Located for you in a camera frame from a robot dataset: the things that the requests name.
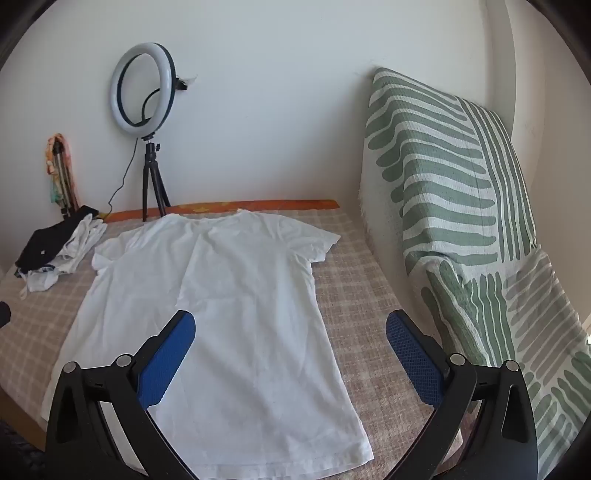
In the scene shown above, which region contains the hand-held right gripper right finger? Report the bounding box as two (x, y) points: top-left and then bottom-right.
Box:
(385, 309), (540, 480)

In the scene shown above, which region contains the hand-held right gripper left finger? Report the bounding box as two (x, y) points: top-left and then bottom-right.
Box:
(45, 310), (199, 480)

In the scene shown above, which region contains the white t-shirt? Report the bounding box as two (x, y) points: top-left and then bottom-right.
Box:
(41, 209), (375, 480)

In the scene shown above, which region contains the pile of white clothes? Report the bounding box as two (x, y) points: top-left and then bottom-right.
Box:
(18, 215), (107, 301)

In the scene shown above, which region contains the black garment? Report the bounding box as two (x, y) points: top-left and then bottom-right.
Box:
(15, 205), (100, 274)

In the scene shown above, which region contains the beige plaid blanket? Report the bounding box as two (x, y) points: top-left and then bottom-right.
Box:
(0, 205), (467, 480)

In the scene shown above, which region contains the folded metal tripod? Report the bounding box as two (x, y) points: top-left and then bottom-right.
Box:
(51, 141), (80, 217)

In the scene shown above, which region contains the green leaf patterned blanket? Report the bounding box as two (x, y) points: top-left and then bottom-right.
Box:
(359, 67), (591, 480)

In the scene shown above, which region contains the orange patterned bed sheet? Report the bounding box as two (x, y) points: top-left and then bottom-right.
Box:
(99, 199), (341, 224)

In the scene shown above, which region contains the black mini tripod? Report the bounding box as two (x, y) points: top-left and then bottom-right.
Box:
(141, 134), (172, 223)

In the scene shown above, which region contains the black power cable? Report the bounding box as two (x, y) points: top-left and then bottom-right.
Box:
(102, 137), (139, 221)

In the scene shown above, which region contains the white ring light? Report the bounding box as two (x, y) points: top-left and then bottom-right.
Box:
(109, 42), (178, 139)

